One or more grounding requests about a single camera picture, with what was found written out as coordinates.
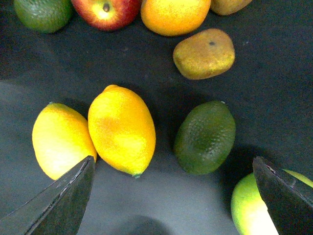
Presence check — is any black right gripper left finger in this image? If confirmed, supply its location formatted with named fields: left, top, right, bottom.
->
left=0, top=156, right=95, bottom=235

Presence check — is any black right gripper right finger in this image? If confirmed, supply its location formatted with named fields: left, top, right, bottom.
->
left=252, top=157, right=313, bottom=235

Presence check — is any yellow lemon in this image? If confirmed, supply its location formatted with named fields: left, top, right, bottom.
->
left=32, top=103, right=97, bottom=180
left=88, top=85, right=156, bottom=178

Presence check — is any green apple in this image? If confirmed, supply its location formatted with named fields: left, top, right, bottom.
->
left=231, top=170, right=313, bottom=235

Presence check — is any green avocado near gripper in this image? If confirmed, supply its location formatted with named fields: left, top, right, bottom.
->
left=174, top=101, right=236, bottom=175

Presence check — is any brown kiwi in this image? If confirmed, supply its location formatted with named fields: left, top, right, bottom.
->
left=210, top=0, right=252, bottom=16
left=173, top=28, right=235, bottom=80

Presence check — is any green lime lower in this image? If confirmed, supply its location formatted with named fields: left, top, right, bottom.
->
left=13, top=0, right=74, bottom=33

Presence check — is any red yellow apple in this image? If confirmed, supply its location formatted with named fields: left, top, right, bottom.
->
left=71, top=0, right=142, bottom=31

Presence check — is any yellow orange fruit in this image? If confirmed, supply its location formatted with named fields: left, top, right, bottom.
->
left=140, top=0, right=211, bottom=37

